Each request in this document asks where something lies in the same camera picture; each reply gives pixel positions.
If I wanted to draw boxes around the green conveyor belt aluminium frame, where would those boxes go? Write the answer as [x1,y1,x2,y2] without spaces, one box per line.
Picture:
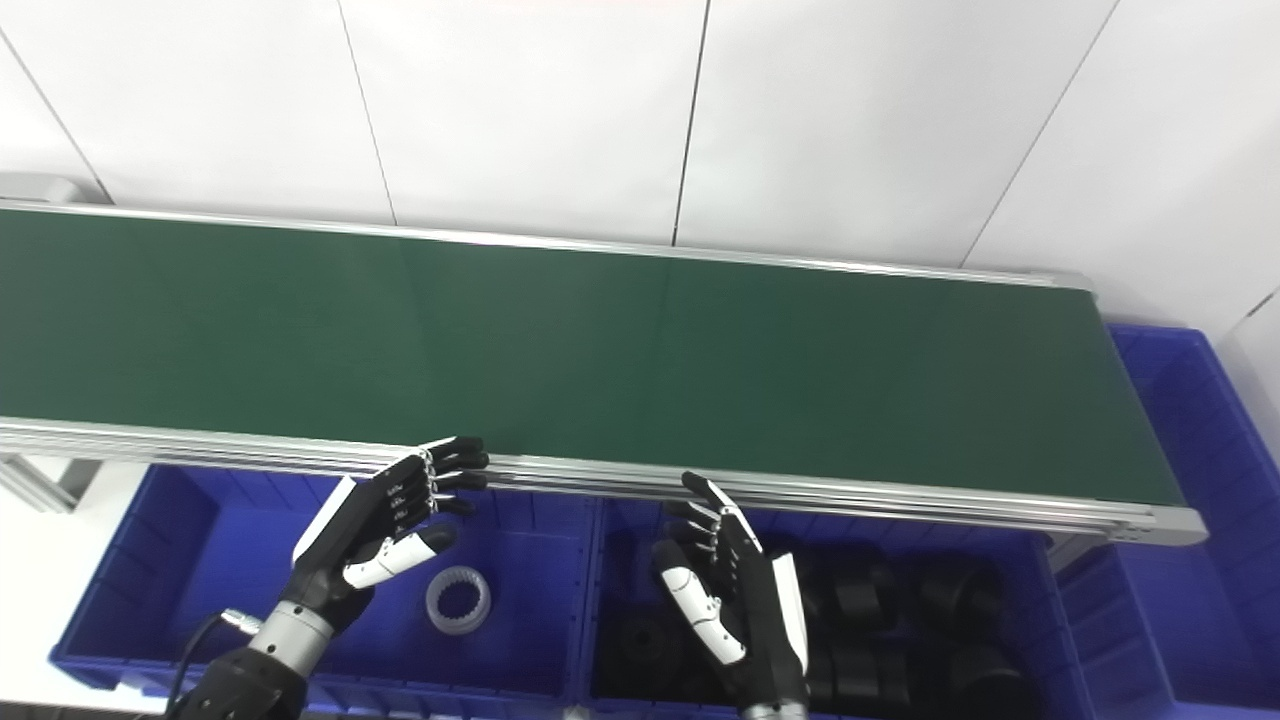
[0,198,1210,547]

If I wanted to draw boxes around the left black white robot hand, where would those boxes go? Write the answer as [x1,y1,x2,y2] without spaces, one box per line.
[285,435,492,632]

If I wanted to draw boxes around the deep blue plastic bin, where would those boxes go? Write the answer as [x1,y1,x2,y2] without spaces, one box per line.
[1053,322,1280,713]

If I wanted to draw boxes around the blue bin with black parts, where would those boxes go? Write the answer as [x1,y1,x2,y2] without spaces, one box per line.
[578,494,1107,720]

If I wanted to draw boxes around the black gear part with hole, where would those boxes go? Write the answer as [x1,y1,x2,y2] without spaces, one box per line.
[603,610,693,693]

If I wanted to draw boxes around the grey conveyor motor housing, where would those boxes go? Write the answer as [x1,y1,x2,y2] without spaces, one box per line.
[0,172,83,207]

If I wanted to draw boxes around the empty blue plastic bin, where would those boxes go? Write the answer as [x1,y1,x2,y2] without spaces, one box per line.
[49,462,603,709]

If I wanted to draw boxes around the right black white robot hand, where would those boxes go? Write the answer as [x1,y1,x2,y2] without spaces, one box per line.
[650,471,810,709]

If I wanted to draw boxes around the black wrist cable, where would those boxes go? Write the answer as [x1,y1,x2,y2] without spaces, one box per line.
[163,606,263,706]

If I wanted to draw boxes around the aluminium conveyor leg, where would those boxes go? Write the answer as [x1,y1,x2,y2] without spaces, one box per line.
[0,454,79,514]
[1044,534,1103,577]

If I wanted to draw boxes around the black cylindrical part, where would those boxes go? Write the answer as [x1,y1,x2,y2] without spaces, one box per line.
[810,645,883,708]
[828,568,893,628]
[913,563,993,628]
[943,645,1028,719]

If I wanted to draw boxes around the white toothed ring part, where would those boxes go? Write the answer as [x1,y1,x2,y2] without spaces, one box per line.
[425,564,494,637]

